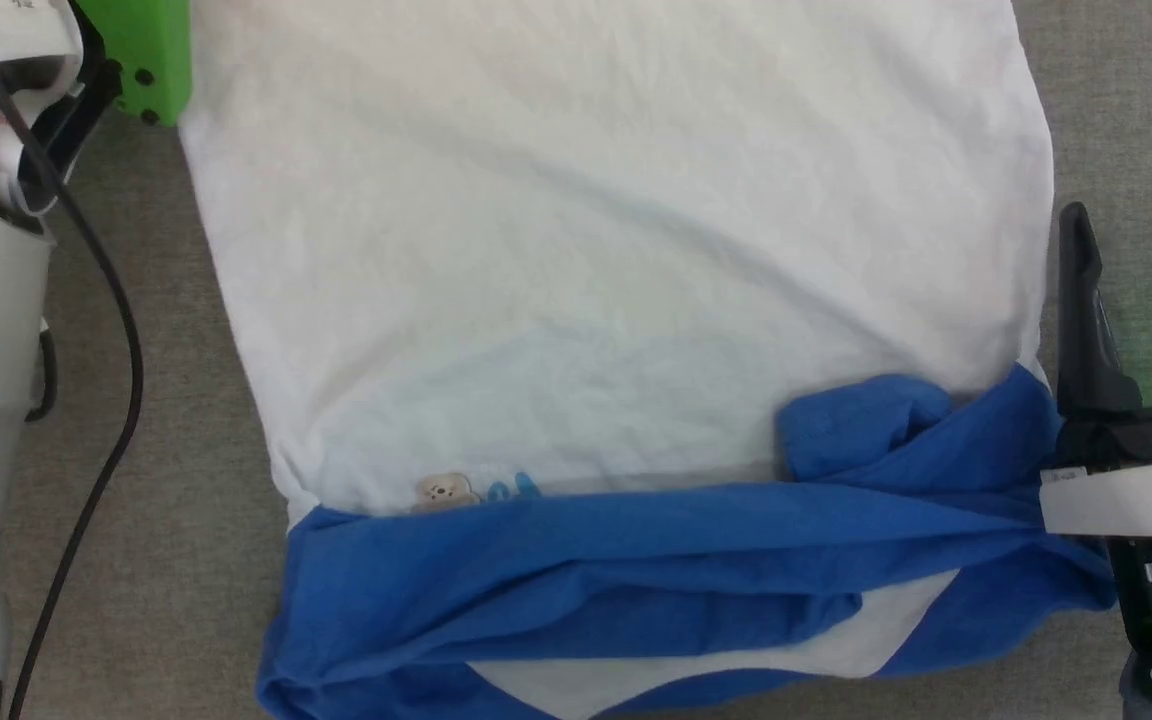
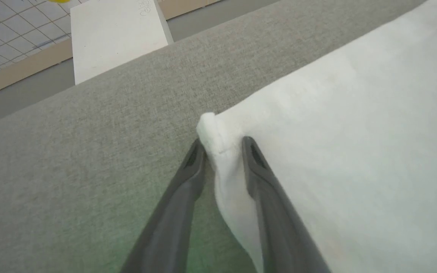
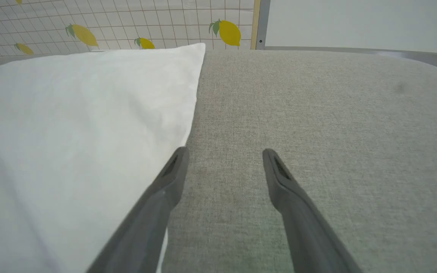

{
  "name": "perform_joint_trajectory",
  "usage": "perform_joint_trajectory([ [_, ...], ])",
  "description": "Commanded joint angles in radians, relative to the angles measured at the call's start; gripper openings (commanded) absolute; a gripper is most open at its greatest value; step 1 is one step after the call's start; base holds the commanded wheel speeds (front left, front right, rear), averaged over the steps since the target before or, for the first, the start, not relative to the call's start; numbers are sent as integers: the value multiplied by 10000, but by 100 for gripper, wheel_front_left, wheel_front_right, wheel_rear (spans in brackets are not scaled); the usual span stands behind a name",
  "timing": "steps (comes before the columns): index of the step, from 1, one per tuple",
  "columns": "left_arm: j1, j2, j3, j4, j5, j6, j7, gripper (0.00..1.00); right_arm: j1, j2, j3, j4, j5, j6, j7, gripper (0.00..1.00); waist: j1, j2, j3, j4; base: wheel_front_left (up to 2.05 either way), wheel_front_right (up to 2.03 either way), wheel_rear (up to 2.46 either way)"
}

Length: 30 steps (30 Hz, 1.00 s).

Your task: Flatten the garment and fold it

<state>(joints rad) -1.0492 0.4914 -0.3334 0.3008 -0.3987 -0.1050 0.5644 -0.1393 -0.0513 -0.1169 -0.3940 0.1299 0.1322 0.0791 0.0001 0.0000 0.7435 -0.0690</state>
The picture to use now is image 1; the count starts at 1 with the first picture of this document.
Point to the white and blue raglan shirt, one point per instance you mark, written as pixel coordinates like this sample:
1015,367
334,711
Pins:
586,250

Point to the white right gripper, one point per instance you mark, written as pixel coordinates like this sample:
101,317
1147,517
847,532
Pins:
1136,500

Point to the grey upholstered work surface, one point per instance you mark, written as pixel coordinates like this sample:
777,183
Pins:
186,560

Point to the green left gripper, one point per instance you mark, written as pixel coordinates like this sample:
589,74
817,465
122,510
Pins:
151,50

